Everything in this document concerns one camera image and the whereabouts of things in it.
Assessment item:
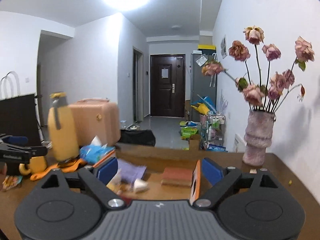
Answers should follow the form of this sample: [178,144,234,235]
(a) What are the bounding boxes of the white yellow plush mouse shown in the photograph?
[106,169,149,195]

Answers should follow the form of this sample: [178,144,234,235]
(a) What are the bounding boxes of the blue tissue pack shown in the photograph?
[79,136,115,164]

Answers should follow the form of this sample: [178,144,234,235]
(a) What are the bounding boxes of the yellow mug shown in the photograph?
[19,156,47,176]

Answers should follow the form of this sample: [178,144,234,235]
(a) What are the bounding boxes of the orange cloth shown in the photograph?
[30,158,87,181]

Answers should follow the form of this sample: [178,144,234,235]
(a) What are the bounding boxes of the snack packet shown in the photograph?
[2,176,23,191]

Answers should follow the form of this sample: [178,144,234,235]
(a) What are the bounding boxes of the purple fuzzy cloth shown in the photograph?
[117,159,146,184]

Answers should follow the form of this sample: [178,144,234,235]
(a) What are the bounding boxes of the black paper bag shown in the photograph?
[1,71,41,146]

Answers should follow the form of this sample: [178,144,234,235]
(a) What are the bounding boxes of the orange red cardboard box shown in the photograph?
[93,144,201,204]

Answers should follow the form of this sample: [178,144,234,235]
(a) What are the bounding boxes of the red brown sponge block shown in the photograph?
[161,167,193,187]

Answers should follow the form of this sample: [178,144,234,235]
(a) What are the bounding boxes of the yellow thermos bottle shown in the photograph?
[48,92,79,162]

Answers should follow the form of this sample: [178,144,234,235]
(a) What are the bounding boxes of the pink ceramic vase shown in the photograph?
[242,111,276,167]

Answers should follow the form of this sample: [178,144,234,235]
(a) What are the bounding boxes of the pink ribbed suitcase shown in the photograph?
[68,99,120,146]

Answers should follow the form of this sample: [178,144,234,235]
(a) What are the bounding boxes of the black duffel bag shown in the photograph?
[118,129,156,147]

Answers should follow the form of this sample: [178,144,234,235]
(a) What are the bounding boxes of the yellow blue bags pile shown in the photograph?
[191,94,217,115]

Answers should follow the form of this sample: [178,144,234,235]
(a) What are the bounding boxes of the grey refrigerator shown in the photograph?
[190,49,217,107]

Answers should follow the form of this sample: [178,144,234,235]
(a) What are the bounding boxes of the dried pink roses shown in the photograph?
[201,25,315,114]

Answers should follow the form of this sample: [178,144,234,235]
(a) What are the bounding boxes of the dark brown door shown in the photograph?
[150,54,185,118]

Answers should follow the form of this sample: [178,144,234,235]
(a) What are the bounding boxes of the yellow box on refrigerator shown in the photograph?
[197,44,216,50]

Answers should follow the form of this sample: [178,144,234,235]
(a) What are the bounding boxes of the wire rack with goods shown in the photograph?
[201,111,227,152]

